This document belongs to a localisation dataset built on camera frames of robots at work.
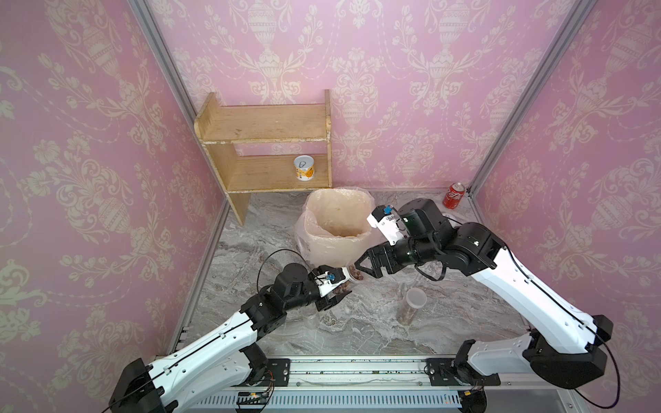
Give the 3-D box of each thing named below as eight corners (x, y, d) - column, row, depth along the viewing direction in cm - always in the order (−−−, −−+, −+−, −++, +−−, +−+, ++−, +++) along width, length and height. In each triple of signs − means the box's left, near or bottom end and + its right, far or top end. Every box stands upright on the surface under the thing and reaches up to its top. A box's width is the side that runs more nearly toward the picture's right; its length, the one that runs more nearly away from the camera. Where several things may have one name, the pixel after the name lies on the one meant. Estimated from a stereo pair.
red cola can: (444, 210, 116) (453, 192, 107) (440, 200, 120) (449, 182, 111) (457, 210, 116) (467, 192, 107) (453, 200, 120) (462, 182, 111)
